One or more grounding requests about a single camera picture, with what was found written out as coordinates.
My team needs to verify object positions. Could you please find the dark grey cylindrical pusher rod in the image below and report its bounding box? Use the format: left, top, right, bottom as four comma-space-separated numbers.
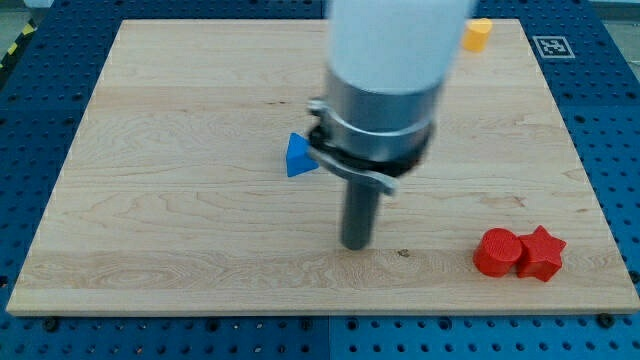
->
340, 182, 380, 250

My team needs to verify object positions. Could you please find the blue triangle block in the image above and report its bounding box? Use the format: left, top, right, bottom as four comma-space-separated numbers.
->
285, 133, 319, 177

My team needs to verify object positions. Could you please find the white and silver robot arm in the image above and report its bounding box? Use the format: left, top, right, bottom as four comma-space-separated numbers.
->
308, 0, 477, 250

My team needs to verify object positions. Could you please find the red cylinder block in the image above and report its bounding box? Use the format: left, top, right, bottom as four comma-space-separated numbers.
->
473, 228, 522, 277

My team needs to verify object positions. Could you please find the light wooden board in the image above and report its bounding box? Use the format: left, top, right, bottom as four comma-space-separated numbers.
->
7, 19, 639, 316

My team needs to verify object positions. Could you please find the red star block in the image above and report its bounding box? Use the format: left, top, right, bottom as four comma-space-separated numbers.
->
516, 225, 566, 282

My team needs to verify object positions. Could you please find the yellow block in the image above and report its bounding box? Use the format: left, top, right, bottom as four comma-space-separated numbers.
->
461, 18, 493, 52

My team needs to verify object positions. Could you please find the white fiducial marker tag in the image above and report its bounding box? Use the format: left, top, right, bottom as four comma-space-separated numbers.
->
533, 35, 575, 59

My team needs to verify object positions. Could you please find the yellow black hazard tape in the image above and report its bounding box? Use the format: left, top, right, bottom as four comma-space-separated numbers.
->
1, 19, 37, 72

